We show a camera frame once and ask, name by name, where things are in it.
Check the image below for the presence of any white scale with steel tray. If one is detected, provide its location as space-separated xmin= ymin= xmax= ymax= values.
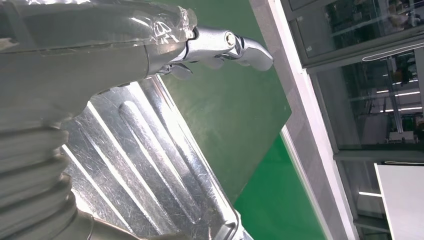
xmin=61 ymin=74 xmax=255 ymax=240

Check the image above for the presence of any grey framed glass partition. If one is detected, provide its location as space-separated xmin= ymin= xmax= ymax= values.
xmin=279 ymin=0 xmax=424 ymax=240

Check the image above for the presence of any white panel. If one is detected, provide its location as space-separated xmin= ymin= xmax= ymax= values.
xmin=374 ymin=162 xmax=424 ymax=240

